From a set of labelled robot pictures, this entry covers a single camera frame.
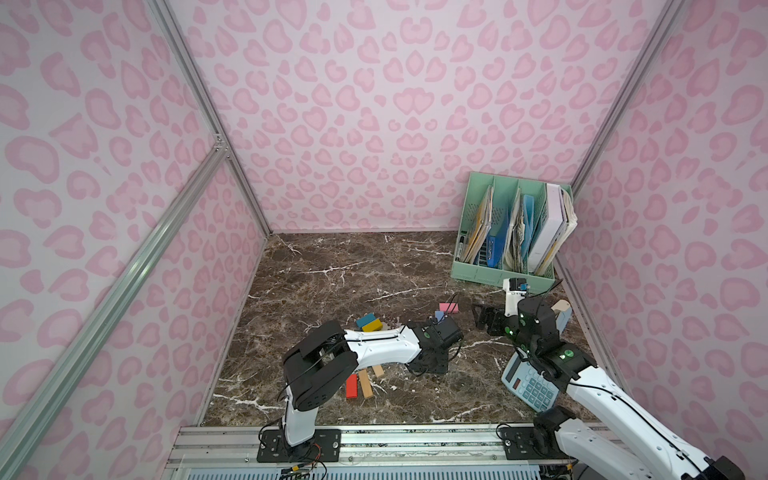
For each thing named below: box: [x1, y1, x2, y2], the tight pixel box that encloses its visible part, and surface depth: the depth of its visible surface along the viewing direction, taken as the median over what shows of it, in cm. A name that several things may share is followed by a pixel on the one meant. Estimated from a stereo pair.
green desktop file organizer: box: [451, 172, 573, 294], surface depth 97 cm
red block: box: [345, 374, 359, 399], surface depth 83 cm
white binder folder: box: [528, 183, 568, 274], surface depth 95 cm
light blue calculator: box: [501, 351, 559, 413], surface depth 82 cm
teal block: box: [356, 313, 377, 328], surface depth 97 cm
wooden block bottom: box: [358, 369, 374, 398], surface depth 84 cm
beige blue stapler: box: [551, 299, 572, 334], surface depth 95 cm
